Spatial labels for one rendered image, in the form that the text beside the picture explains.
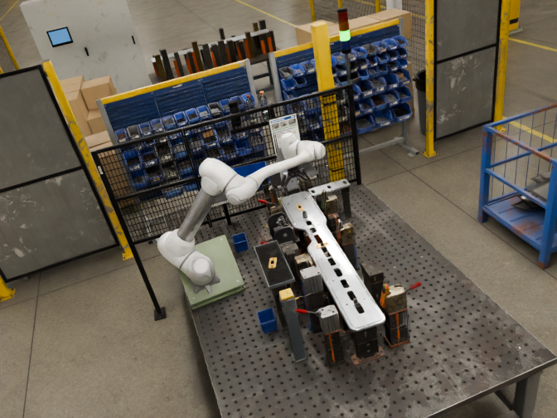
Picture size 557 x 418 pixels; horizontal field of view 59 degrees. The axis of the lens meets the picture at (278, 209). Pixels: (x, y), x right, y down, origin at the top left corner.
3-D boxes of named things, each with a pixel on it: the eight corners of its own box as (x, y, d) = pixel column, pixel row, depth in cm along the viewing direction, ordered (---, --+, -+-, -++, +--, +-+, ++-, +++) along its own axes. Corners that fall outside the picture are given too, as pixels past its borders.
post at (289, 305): (308, 359, 266) (296, 298, 242) (295, 363, 265) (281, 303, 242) (304, 348, 272) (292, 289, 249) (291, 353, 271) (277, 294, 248)
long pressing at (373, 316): (393, 320, 241) (393, 318, 240) (349, 334, 238) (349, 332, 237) (307, 191, 356) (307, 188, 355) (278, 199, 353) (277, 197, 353)
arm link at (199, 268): (203, 291, 310) (202, 285, 289) (181, 273, 311) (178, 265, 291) (220, 270, 315) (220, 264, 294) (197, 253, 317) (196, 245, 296)
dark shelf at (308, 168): (319, 177, 367) (318, 173, 366) (201, 211, 356) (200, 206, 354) (310, 165, 386) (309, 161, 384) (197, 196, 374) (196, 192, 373)
